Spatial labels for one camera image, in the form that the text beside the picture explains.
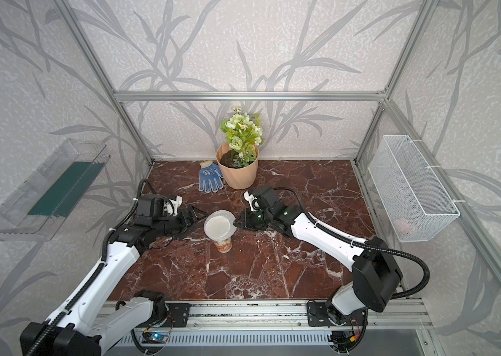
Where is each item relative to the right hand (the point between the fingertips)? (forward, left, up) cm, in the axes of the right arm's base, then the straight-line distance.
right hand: (233, 223), depth 77 cm
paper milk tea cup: (-4, +4, -11) cm, 12 cm away
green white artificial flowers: (+37, -3, +9) cm, 38 cm away
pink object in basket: (-3, -57, +2) cm, 57 cm away
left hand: (+1, +10, +1) cm, 10 cm away
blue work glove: (+35, +17, -17) cm, 42 cm away
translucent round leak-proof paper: (0, +6, -2) cm, 6 cm away
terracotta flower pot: (+31, +1, -4) cm, 31 cm away
